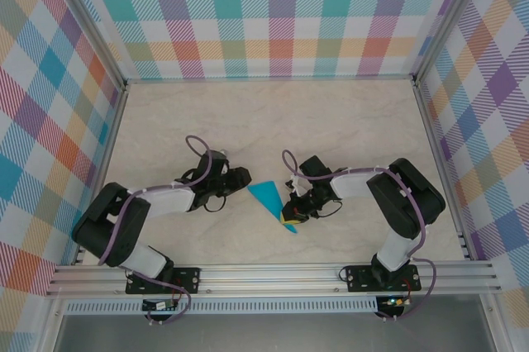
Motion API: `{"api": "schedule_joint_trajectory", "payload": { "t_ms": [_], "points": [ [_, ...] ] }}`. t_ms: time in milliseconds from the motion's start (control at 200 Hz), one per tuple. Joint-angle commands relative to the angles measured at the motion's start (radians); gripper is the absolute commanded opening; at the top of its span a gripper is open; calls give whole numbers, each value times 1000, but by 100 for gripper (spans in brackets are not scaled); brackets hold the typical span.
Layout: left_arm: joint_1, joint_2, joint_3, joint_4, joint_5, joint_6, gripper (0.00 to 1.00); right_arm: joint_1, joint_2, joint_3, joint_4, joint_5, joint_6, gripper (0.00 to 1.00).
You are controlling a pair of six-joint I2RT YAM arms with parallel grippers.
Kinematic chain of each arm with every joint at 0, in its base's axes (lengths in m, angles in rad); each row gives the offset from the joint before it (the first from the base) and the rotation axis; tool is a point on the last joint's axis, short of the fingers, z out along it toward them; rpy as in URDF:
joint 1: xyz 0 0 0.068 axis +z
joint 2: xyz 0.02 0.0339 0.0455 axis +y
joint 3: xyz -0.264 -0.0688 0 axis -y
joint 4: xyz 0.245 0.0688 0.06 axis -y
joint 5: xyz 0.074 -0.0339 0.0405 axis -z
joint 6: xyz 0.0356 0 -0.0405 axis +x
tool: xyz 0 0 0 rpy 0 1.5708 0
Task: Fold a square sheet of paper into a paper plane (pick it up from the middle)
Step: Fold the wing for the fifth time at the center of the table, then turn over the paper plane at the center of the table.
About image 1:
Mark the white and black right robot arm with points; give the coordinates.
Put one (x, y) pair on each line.
(396, 248)

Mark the aluminium frame post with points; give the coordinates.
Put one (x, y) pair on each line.
(89, 17)
(449, 17)

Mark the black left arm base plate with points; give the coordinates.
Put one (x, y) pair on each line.
(188, 277)

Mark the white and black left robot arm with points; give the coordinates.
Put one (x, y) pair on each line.
(165, 203)

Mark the aluminium mounting rail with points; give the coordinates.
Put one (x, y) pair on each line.
(268, 277)

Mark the aluminium side floor rail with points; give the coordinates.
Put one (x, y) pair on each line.
(443, 162)
(108, 141)

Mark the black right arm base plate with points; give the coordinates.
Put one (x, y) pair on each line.
(359, 283)

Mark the grey metal shelf panel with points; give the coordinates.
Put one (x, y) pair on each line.
(268, 335)

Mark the aluminium frame leg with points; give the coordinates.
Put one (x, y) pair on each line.
(51, 327)
(494, 327)

